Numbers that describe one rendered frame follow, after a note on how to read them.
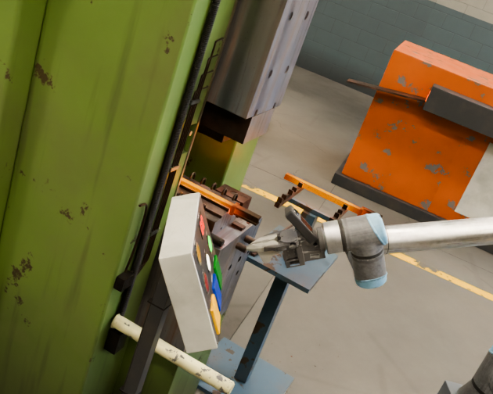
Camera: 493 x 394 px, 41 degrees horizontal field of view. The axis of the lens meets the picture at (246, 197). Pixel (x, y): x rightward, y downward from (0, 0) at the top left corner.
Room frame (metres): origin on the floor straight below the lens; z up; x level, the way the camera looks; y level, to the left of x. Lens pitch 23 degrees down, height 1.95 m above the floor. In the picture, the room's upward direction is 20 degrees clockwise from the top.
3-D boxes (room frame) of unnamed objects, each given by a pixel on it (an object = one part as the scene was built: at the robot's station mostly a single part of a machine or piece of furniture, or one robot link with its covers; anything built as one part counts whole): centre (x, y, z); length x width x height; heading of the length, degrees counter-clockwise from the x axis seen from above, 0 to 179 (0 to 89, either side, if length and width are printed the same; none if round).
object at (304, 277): (2.46, -0.27, 0.70); 0.40 x 0.30 x 0.02; 163
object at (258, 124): (2.10, 0.24, 1.32); 0.42 x 0.20 x 0.10; 74
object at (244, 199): (2.23, 0.05, 0.95); 0.12 x 0.09 x 0.07; 74
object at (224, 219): (2.10, 0.24, 0.96); 0.42 x 0.20 x 0.09; 74
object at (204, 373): (1.69, 0.05, 0.62); 0.44 x 0.05 x 0.05; 74
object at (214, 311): (1.40, -0.02, 1.01); 0.07 x 0.05 x 0.07; 9
